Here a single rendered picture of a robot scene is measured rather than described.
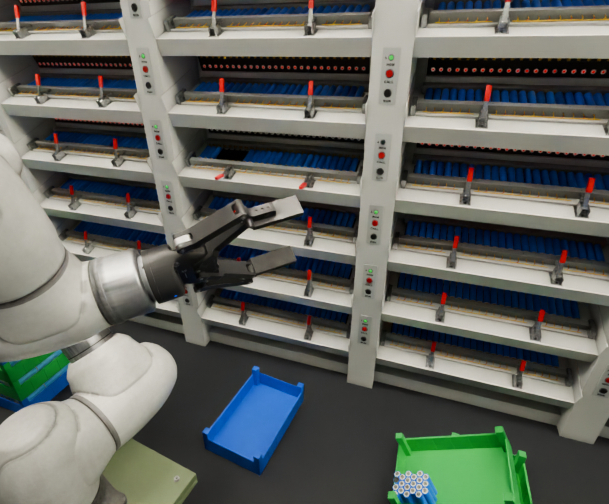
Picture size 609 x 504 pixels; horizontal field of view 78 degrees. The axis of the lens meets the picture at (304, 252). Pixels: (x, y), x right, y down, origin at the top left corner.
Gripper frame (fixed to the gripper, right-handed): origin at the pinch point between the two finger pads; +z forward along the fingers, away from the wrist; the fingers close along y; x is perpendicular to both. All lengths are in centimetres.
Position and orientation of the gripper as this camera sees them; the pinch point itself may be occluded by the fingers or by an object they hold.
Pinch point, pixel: (289, 234)
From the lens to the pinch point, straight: 55.8
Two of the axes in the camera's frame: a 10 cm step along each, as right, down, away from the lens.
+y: -0.9, 4.8, 8.7
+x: 3.9, 8.2, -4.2
